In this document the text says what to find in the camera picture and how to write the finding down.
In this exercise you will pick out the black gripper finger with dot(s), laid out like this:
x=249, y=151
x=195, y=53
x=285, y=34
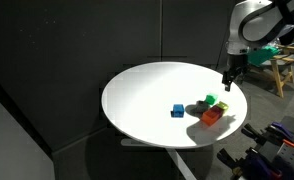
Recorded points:
x=229, y=83
x=224, y=79

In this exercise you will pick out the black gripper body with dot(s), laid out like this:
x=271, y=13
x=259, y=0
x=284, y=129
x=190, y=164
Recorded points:
x=237, y=63

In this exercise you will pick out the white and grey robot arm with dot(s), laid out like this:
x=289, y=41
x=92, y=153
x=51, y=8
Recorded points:
x=257, y=23

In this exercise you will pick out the yellow-green block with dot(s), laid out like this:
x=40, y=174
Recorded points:
x=222, y=106

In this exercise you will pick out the grey block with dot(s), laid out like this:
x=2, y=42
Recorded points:
x=202, y=106

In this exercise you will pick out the orange block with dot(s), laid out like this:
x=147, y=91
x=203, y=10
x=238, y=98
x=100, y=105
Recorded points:
x=210, y=117

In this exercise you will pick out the blue block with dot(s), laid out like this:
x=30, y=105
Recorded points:
x=177, y=110

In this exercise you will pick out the wooden chair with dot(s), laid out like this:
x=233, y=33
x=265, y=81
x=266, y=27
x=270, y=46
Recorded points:
x=280, y=66

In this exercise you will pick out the black spring clamp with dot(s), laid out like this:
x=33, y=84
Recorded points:
x=253, y=132
x=227, y=159

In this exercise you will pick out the purple and orange clamp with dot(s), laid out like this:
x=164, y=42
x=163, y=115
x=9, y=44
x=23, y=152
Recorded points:
x=283, y=134

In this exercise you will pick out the purple and red clamp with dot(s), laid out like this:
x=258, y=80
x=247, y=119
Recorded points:
x=262, y=164

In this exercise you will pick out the black perforated board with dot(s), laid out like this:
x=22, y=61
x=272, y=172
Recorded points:
x=292, y=150

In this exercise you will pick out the white table leg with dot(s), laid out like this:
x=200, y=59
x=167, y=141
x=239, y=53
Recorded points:
x=182, y=163

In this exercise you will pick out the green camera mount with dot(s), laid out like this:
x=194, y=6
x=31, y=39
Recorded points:
x=263, y=55

